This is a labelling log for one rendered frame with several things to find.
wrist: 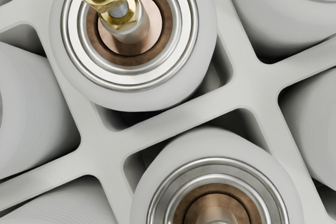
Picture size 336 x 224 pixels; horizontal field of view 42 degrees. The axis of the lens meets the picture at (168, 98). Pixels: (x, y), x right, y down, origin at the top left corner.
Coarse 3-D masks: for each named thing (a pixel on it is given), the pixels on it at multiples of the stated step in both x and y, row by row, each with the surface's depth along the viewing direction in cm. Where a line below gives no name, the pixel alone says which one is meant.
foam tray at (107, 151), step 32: (32, 0) 32; (224, 0) 31; (0, 32) 32; (32, 32) 35; (224, 32) 31; (224, 64) 35; (256, 64) 30; (288, 64) 30; (320, 64) 30; (64, 96) 31; (192, 96) 42; (224, 96) 31; (256, 96) 30; (96, 128) 31; (128, 128) 31; (160, 128) 31; (256, 128) 33; (288, 128) 30; (64, 160) 31; (96, 160) 31; (128, 160) 34; (288, 160) 30; (0, 192) 31; (32, 192) 31; (128, 192) 31; (320, 192) 39
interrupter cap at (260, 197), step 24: (192, 168) 23; (216, 168) 23; (240, 168) 23; (168, 192) 23; (192, 192) 23; (216, 192) 23; (240, 192) 23; (264, 192) 23; (168, 216) 23; (192, 216) 23; (240, 216) 23; (264, 216) 23; (288, 216) 23
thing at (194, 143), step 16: (192, 128) 37; (208, 128) 33; (224, 128) 39; (176, 144) 24; (192, 144) 24; (208, 144) 24; (224, 144) 24; (240, 144) 24; (160, 160) 24; (176, 160) 24; (256, 160) 23; (272, 160) 24; (144, 176) 24; (160, 176) 24; (272, 176) 23; (288, 176) 24; (144, 192) 24; (288, 192) 23; (144, 208) 24; (288, 208) 23
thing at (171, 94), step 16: (208, 0) 24; (208, 16) 24; (208, 32) 24; (208, 48) 24; (64, 64) 24; (192, 64) 24; (208, 64) 27; (80, 80) 24; (176, 80) 24; (192, 80) 24; (96, 96) 24; (112, 96) 24; (128, 96) 24; (144, 96) 24; (160, 96) 24; (176, 96) 24
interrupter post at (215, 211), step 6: (204, 210) 23; (210, 210) 23; (216, 210) 22; (222, 210) 22; (228, 210) 23; (198, 216) 23; (204, 216) 22; (210, 216) 21; (216, 216) 21; (222, 216) 21; (228, 216) 22; (234, 216) 23; (198, 222) 22; (204, 222) 21; (210, 222) 20; (216, 222) 20; (222, 222) 20; (228, 222) 20; (234, 222) 21
